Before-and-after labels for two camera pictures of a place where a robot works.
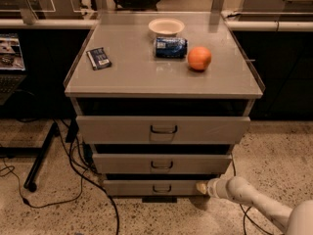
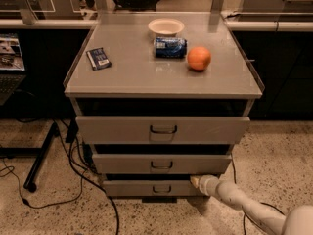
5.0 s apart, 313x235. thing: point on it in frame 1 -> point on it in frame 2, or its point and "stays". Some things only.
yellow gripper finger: (201, 187) -> (195, 180)
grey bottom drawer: (152, 187) stays
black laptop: (13, 67) stays
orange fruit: (199, 57) stays
